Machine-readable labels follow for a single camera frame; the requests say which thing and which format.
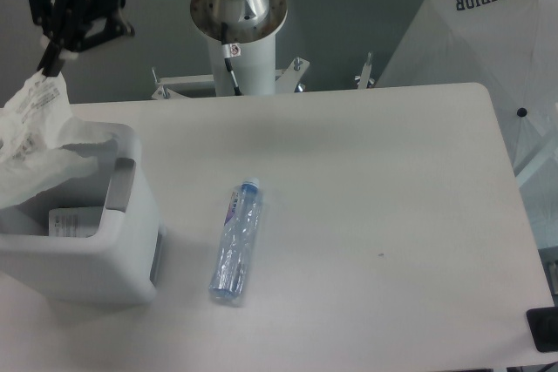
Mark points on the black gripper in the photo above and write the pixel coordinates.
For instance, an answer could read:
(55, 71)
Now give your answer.
(76, 26)

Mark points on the clear plastic bag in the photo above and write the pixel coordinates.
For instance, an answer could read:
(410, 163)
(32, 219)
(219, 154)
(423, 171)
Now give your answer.
(37, 128)

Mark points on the crushed clear plastic bottle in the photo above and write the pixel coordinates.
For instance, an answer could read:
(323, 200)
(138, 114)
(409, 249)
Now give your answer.
(234, 255)

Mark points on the white plastic trash can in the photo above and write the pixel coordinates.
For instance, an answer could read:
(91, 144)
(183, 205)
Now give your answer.
(91, 239)

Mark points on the white label packet in bin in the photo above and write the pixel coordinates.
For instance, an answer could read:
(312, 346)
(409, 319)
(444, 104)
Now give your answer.
(74, 222)

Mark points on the metal clamp bolt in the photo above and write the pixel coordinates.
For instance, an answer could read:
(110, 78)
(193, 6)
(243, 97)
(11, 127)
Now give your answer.
(364, 80)

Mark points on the white superior umbrella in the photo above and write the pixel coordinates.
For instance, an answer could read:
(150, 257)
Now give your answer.
(509, 46)

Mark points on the black device at table edge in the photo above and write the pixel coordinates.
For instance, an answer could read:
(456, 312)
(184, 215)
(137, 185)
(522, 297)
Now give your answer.
(543, 327)

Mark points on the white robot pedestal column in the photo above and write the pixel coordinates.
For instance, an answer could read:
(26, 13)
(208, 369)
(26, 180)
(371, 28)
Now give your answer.
(241, 39)

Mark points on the white mounting bracket frame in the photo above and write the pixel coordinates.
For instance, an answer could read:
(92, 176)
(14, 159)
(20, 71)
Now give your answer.
(287, 80)

